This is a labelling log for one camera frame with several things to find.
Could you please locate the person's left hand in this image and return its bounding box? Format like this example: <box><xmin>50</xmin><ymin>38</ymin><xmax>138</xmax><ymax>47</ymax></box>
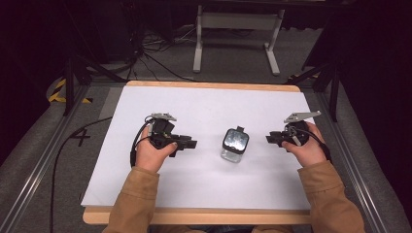
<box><xmin>134</xmin><ymin>125</ymin><xmax>179</xmax><ymax>174</ymax></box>

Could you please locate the clear glass jar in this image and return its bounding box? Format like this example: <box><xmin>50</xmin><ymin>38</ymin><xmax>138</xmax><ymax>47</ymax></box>
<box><xmin>220</xmin><ymin>125</ymin><xmax>251</xmax><ymax>164</ymax></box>

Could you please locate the white table mat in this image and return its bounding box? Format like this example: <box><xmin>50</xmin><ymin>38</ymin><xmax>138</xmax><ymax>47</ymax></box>
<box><xmin>80</xmin><ymin>84</ymin><xmax>315</xmax><ymax>211</ymax></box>

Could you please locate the black tripod stand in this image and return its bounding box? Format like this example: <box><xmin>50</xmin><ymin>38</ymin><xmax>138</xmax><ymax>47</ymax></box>
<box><xmin>284</xmin><ymin>57</ymin><xmax>342</xmax><ymax>123</ymax></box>
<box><xmin>62</xmin><ymin>52</ymin><xmax>128</xmax><ymax>117</ymax></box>

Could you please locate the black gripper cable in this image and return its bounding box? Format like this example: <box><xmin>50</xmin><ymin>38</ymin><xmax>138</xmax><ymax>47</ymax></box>
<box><xmin>129</xmin><ymin>116</ymin><xmax>155</xmax><ymax>168</ymax></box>
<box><xmin>291</xmin><ymin>125</ymin><xmax>333</xmax><ymax>164</ymax></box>

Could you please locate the aluminium frame rail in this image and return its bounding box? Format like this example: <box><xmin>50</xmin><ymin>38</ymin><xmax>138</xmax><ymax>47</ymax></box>
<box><xmin>314</xmin><ymin>91</ymin><xmax>389</xmax><ymax>233</ymax></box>
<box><xmin>0</xmin><ymin>83</ymin><xmax>91</xmax><ymax>233</ymax></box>

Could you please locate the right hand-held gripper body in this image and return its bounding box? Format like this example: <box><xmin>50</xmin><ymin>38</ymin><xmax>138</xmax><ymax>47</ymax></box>
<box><xmin>282</xmin><ymin>110</ymin><xmax>323</xmax><ymax>149</ymax></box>

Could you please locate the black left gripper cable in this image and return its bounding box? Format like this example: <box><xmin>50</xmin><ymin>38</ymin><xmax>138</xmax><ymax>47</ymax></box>
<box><xmin>129</xmin><ymin>116</ymin><xmax>155</xmax><ymax>168</ymax></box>

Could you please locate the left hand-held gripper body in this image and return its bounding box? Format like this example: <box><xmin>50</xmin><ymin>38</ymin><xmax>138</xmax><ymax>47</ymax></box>
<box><xmin>143</xmin><ymin>112</ymin><xmax>183</xmax><ymax>159</ymax></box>

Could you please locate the person's right hand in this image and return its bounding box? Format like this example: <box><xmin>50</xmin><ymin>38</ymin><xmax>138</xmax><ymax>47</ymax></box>
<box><xmin>281</xmin><ymin>121</ymin><xmax>327</xmax><ymax>169</ymax></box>

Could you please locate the yellow black floor tape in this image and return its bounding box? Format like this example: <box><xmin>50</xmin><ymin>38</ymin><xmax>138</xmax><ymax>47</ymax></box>
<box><xmin>48</xmin><ymin>78</ymin><xmax>94</xmax><ymax>105</ymax></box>

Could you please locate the black floor cable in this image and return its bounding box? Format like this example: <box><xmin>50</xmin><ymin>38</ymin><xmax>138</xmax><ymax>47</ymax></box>
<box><xmin>49</xmin><ymin>116</ymin><xmax>114</xmax><ymax>233</ymax></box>

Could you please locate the bundle of floor cables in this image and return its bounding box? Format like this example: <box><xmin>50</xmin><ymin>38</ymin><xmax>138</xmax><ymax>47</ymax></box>
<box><xmin>127</xmin><ymin>25</ymin><xmax>199</xmax><ymax>83</ymax></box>

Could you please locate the white metal stand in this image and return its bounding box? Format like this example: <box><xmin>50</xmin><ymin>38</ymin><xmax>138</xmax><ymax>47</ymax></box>
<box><xmin>192</xmin><ymin>4</ymin><xmax>287</xmax><ymax>78</ymax></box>

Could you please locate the black floor tape mark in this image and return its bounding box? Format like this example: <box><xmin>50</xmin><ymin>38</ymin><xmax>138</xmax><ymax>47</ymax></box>
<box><xmin>69</xmin><ymin>128</ymin><xmax>92</xmax><ymax>148</ymax></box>

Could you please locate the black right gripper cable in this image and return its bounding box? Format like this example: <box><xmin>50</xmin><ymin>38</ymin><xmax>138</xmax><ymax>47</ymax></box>
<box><xmin>291</xmin><ymin>125</ymin><xmax>333</xmax><ymax>164</ymax></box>

